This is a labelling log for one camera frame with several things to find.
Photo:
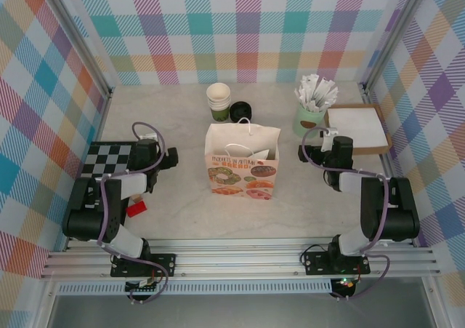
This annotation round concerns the donut print paper bag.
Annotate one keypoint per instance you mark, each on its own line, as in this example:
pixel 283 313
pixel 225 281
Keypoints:
pixel 239 179

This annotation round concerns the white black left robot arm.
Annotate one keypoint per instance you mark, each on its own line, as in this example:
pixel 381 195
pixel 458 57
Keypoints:
pixel 91 215

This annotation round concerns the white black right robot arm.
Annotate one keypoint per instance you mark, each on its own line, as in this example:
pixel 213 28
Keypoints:
pixel 392 215

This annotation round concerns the white napkin stack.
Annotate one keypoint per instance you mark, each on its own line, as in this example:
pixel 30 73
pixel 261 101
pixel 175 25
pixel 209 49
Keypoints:
pixel 356 128

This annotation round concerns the black grey checkerboard mat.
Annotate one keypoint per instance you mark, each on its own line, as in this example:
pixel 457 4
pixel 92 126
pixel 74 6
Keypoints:
pixel 109 159

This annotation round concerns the mint green holder cup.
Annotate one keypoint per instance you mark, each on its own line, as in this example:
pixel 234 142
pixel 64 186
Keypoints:
pixel 307 122

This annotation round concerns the white napkins on tray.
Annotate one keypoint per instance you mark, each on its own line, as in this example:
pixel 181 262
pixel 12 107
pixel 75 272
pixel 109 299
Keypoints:
pixel 388 139

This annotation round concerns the red block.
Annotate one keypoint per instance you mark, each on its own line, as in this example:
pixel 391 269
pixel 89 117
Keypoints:
pixel 137 209

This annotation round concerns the white sugar stick packet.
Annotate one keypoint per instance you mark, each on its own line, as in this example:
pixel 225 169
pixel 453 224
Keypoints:
pixel 323 88
pixel 310 83
pixel 332 94
pixel 299 94

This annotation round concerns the black cup lid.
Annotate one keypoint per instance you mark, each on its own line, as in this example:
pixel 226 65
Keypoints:
pixel 241 110

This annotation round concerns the right circuit board with LED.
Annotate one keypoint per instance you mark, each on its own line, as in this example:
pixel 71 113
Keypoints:
pixel 345 282

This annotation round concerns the left circuit board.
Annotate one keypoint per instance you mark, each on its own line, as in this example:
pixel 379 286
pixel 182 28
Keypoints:
pixel 143 286

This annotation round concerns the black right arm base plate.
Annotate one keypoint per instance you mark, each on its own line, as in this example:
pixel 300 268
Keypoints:
pixel 316 262

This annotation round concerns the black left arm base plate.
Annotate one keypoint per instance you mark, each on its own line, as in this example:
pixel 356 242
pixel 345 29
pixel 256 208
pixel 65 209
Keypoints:
pixel 163 264

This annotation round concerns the aluminium right frame post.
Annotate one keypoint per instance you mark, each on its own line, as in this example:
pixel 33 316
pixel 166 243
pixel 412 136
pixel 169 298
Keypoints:
pixel 394 33

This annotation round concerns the aluminium frame post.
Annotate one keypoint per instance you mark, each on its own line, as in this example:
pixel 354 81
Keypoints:
pixel 78 33
pixel 394 33

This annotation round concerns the aluminium mounting rail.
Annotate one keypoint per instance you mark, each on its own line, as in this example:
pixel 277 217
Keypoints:
pixel 236 260

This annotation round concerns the aluminium left frame post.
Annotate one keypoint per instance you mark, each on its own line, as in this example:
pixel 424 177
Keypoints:
pixel 78 33

